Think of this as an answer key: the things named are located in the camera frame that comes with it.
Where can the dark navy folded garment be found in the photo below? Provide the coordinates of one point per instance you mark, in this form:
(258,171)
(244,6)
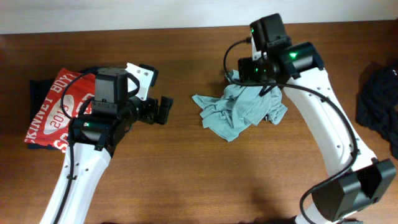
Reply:
(37,93)

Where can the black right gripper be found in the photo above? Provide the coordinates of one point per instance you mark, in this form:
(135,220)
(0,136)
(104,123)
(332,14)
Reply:
(245,65)

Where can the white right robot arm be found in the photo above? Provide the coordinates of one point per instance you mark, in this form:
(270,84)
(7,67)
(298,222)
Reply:
(356,177)

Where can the black crumpled clothes pile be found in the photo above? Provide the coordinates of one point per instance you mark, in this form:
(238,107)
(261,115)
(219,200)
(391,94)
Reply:
(377,102)

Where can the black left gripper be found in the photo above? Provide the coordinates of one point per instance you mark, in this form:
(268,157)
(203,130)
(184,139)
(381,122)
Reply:
(150,115)

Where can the light blue t-shirt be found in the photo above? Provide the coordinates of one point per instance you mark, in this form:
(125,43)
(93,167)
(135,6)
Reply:
(238,108)

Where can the red folded soccer t-shirt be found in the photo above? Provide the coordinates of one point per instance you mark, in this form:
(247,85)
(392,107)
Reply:
(53,115)

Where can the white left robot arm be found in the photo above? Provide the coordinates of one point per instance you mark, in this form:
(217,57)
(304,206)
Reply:
(120,99)

